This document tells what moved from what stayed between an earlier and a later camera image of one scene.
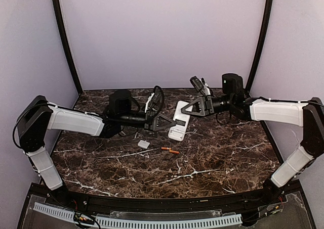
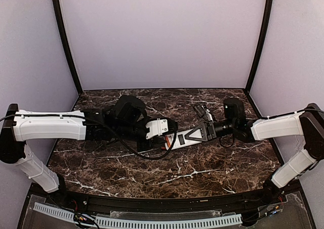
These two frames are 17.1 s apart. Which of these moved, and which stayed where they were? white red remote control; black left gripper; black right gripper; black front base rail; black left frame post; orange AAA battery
Moved: black right gripper; black left gripper; orange AAA battery; white red remote control
Stayed: black left frame post; black front base rail
